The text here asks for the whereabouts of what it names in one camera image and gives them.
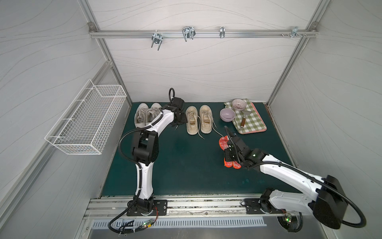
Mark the striped small ceramic bowl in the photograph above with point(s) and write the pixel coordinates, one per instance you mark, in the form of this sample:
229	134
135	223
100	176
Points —
239	104

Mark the lilac ceramic bowl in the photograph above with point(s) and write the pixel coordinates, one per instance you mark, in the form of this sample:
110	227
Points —
227	115

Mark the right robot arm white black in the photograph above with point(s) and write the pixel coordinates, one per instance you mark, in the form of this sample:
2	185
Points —
321	197

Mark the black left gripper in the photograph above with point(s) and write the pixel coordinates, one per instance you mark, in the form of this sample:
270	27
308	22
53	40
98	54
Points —
181	118

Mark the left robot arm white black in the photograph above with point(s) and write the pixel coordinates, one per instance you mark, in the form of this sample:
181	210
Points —
145	149

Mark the metal hook clamp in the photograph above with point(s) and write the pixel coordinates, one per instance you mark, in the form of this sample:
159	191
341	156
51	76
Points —
157	39
222	32
188	33
294	34

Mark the white wire basket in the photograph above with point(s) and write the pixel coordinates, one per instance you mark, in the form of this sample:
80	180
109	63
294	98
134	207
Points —
84	127

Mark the beige sneaker with red insole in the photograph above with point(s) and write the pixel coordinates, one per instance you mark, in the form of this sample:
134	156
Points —
207	121

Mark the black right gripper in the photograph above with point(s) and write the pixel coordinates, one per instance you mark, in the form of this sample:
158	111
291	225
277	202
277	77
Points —
234	151

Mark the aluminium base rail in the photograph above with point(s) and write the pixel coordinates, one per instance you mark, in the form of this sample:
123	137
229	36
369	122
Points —
178	206

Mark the aluminium top rail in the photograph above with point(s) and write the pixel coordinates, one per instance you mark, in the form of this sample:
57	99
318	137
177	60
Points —
173	34

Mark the wooden handled metal spatula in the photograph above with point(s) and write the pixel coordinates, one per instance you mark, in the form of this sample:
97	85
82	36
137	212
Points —
246	113

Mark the white vent grille strip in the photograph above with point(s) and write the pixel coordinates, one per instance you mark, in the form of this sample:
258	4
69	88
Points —
165	223

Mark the green white checkered cloth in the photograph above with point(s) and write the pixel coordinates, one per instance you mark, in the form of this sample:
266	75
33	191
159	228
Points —
239	114

